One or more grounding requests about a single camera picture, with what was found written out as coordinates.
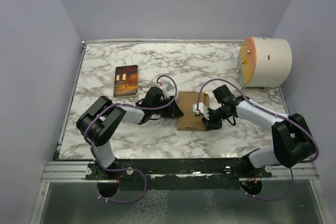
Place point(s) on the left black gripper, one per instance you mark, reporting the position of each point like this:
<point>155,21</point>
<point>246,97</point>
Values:
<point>172,112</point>

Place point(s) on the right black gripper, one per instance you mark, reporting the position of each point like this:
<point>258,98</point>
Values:
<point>210,124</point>

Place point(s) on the brown cardboard box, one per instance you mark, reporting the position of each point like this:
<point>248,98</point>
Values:
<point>189,121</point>

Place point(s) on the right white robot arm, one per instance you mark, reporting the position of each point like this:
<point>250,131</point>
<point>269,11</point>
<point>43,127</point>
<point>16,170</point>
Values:
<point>292,141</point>

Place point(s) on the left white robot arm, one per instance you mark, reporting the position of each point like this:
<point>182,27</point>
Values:
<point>98,124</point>

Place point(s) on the dark paperback book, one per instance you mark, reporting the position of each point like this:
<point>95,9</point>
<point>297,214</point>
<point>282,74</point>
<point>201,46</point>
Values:
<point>126,81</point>

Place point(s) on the cream cylinder with coloured face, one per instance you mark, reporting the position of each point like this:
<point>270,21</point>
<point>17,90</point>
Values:
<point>263,62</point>

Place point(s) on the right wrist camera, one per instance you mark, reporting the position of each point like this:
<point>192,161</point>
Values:
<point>200,109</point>

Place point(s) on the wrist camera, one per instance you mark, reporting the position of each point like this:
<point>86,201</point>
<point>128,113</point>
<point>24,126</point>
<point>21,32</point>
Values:
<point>166,87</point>
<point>200,109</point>

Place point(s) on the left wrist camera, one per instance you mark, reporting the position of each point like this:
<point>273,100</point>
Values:
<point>166,87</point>

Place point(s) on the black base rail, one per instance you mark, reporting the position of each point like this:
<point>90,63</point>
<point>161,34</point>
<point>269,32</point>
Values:
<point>174,174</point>

